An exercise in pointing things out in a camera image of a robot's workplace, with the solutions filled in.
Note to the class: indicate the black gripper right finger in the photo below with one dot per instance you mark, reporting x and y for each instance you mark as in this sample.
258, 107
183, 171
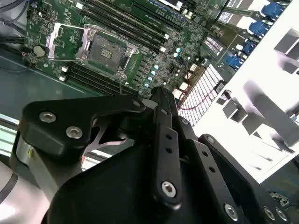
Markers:
217, 186

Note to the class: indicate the metal socket cover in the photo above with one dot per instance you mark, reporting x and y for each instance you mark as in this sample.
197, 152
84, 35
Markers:
51, 40

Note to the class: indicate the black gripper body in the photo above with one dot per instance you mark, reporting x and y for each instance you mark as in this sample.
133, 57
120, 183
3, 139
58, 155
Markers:
105, 193

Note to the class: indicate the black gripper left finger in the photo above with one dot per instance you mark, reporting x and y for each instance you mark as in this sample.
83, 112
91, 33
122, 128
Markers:
58, 116

